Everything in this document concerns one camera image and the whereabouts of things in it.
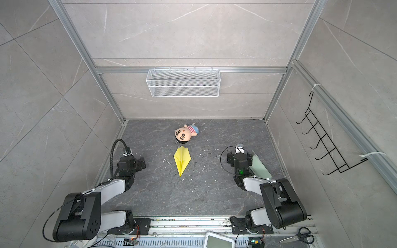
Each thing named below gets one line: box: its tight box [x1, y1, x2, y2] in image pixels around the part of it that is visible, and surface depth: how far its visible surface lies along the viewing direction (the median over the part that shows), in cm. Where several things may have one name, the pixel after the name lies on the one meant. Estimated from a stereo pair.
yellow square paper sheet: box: [173, 145, 192, 178], surface depth 97 cm
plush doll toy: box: [174, 122, 200, 144], surface depth 105 cm
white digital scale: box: [204, 232, 235, 248], surface depth 67 cm
